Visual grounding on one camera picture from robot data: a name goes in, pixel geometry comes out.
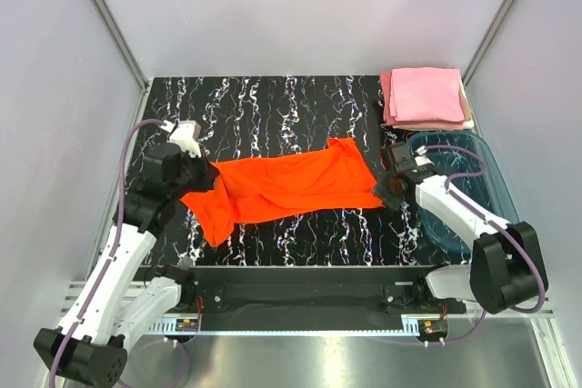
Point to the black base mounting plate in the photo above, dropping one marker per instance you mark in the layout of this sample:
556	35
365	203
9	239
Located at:
353	294

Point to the aluminium frame post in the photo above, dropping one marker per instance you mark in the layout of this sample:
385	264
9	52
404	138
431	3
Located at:
489	37
116	35

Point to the right aluminium frame post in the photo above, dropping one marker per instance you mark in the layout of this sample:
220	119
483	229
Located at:
489	37

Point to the orange t-shirt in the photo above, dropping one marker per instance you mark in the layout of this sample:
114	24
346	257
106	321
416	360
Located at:
255	190

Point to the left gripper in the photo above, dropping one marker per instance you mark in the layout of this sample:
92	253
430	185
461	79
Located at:
209	172

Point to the aluminium rail front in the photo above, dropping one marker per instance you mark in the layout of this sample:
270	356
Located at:
431	330

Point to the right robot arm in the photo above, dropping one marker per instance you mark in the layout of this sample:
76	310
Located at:
506	271

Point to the blue transparent plastic bin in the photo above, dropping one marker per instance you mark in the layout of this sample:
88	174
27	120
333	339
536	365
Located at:
463	152

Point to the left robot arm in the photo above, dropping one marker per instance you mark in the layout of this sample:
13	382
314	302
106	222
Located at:
92	341

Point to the slotted cable duct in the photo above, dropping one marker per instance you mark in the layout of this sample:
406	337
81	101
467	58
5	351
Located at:
180	327

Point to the folded salmon t-shirt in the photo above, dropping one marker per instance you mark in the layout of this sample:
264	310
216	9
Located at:
385	81

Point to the folded cream t-shirt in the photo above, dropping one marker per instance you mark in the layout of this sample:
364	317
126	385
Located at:
467	124

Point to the left aluminium frame post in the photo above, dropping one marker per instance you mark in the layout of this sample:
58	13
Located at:
116	35

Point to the folded pink t-shirt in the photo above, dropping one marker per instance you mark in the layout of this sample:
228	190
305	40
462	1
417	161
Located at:
426	94

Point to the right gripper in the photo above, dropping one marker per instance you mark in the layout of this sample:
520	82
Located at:
381	193

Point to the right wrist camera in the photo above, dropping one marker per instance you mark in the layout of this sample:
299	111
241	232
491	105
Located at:
421	158

